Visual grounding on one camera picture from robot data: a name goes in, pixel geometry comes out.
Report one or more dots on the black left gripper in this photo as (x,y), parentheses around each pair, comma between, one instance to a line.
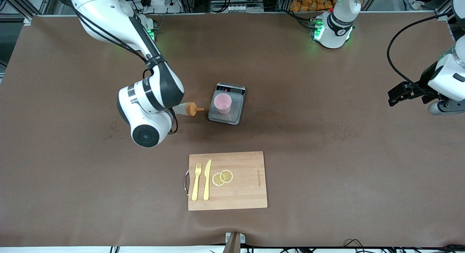
(424,84)

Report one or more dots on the pink plastic cup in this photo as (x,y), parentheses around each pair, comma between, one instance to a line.
(222,102)

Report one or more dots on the clear sauce bottle orange cap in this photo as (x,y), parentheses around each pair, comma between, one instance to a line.
(190,109)

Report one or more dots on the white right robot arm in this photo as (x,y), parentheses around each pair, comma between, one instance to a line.
(152,97)

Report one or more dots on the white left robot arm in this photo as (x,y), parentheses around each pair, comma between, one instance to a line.
(336,31)

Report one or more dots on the white shoe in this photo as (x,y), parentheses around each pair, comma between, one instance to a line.
(411,0)

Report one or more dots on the brown table mat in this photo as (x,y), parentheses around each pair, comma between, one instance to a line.
(327,191)

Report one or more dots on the orange snack packets pile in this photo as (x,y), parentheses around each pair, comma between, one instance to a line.
(312,2)

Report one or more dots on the steel digital kitchen scale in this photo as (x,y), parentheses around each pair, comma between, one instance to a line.
(236,115)

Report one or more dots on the wooden cutting board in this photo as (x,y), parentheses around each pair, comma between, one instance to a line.
(247,187)

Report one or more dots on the white terminal block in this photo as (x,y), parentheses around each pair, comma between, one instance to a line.
(238,8)

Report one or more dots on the lemon slice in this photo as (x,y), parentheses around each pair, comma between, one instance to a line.
(216,180)
(226,176)

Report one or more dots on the yellow plastic knife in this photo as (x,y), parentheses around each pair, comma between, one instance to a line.
(207,180)

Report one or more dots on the yellow plastic fork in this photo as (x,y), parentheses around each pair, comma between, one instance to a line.
(195,189)

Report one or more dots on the white power strip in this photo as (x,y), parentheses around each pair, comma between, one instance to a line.
(163,6)

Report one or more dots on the aluminium frame profile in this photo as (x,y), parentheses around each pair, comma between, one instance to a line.
(444,16)
(18,4)

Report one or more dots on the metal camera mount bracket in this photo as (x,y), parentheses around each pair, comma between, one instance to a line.
(234,244)

